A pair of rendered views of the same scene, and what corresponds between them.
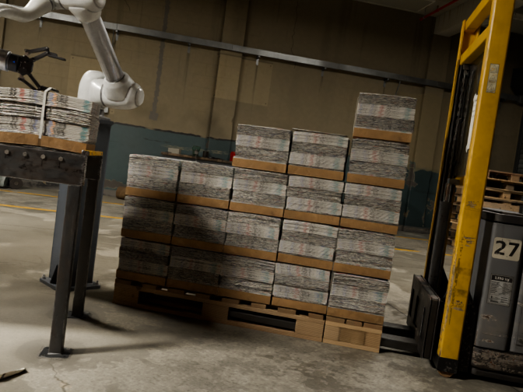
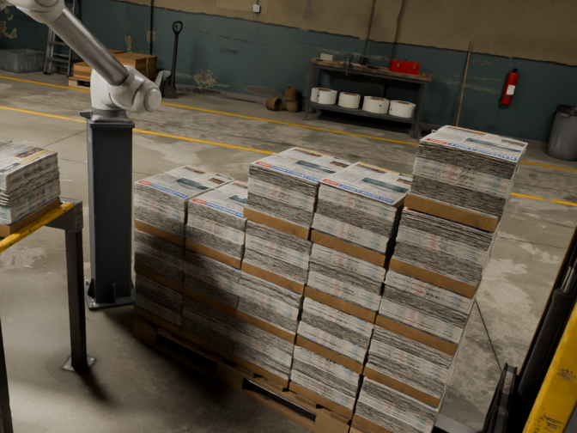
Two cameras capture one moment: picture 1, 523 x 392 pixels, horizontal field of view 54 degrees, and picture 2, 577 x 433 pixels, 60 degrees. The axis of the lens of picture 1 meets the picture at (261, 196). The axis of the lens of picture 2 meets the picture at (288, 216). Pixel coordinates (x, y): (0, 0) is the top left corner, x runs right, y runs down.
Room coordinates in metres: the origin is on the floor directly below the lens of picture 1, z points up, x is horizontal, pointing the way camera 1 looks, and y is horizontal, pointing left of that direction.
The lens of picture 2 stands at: (1.05, -0.50, 1.61)
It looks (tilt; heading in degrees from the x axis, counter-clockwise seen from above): 23 degrees down; 17
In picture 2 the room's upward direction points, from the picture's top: 8 degrees clockwise
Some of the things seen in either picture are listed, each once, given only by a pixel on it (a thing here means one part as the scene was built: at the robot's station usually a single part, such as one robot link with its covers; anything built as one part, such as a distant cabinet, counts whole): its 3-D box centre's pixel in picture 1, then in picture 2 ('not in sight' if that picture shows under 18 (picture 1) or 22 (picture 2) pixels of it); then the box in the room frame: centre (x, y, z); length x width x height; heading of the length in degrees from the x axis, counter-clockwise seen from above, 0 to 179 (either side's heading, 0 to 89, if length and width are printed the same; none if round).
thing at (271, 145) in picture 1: (267, 150); (301, 189); (2.86, 0.00, 0.95); 0.38 x 0.29 x 0.23; 171
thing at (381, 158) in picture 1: (367, 219); (428, 307); (2.77, -0.58, 0.65); 0.39 x 0.30 x 1.29; 171
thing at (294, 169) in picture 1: (317, 173); (366, 231); (2.82, -0.29, 0.86); 0.38 x 0.29 x 0.04; 170
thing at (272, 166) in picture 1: (265, 166); (298, 209); (2.86, 0.00, 0.86); 0.38 x 0.29 x 0.04; 171
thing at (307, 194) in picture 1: (231, 240); (259, 291); (2.88, 0.13, 0.42); 1.17 x 0.39 x 0.83; 81
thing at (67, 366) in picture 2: (77, 313); (79, 362); (2.51, 0.83, 0.01); 0.14 x 0.14 x 0.01; 11
